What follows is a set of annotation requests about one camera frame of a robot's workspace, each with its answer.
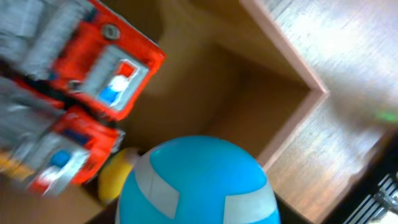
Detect blue toy ball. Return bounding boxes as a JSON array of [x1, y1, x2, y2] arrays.
[[115, 136, 281, 224]]

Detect yellow toy ball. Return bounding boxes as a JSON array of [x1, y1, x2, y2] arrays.
[[98, 147, 140, 205]]

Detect red truck with grey top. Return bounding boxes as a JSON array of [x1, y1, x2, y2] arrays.
[[1, 0, 165, 121]]

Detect red truck with yellow crane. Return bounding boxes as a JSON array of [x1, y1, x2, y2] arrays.
[[1, 78, 125, 195]]

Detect white cardboard box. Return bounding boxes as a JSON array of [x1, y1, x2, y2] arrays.
[[0, 0, 330, 224]]

